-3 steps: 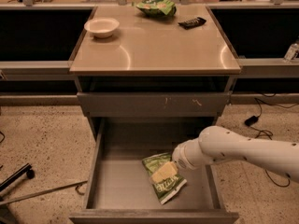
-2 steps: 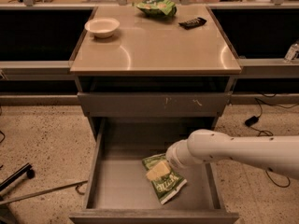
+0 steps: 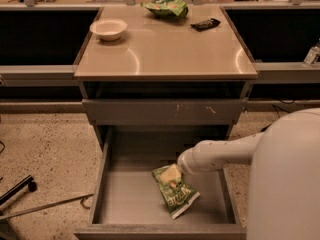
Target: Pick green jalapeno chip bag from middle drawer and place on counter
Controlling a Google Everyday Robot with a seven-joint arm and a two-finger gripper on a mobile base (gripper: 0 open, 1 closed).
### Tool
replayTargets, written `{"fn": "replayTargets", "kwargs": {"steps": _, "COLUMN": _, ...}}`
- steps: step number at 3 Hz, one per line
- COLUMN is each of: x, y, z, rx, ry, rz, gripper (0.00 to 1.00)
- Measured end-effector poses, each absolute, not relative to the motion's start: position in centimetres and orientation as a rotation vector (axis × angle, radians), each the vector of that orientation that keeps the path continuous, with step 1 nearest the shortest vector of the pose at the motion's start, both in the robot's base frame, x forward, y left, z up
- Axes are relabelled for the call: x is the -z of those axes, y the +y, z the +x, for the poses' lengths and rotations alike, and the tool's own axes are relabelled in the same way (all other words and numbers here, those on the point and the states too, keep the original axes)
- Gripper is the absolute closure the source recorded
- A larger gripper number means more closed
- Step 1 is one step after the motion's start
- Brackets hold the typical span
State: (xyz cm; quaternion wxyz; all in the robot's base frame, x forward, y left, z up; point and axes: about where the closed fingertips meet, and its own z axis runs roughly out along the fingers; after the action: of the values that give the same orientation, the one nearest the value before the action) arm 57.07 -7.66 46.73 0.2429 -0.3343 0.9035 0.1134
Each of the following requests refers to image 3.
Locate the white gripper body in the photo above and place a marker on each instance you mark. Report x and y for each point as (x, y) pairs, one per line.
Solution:
(185, 161)

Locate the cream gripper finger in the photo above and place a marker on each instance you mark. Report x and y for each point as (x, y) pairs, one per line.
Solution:
(170, 173)

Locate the green jalapeno chip bag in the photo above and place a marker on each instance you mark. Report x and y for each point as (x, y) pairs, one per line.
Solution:
(177, 194)

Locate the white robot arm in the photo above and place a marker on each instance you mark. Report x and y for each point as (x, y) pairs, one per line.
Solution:
(284, 184)

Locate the closed top drawer front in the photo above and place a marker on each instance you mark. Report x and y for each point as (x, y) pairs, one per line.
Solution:
(162, 112)

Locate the open middle drawer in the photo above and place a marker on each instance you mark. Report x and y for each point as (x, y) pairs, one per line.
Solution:
(127, 204)

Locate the grey drawer cabinet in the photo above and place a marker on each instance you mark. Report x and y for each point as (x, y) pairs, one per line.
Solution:
(158, 59)

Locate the green chip bag on counter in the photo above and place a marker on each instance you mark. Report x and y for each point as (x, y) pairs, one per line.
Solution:
(167, 9)

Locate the thin metal rod on floor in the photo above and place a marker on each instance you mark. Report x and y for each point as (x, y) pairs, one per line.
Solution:
(43, 207)

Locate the dark snack bar wrapper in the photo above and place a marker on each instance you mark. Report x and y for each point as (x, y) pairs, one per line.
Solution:
(206, 24)

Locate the clear plastic bottle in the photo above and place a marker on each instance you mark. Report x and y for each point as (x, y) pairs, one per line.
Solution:
(313, 54)

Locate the black chair leg with caster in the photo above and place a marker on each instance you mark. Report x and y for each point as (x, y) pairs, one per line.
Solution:
(26, 182)

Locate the white bowl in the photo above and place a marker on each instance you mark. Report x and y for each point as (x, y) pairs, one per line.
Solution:
(108, 29)

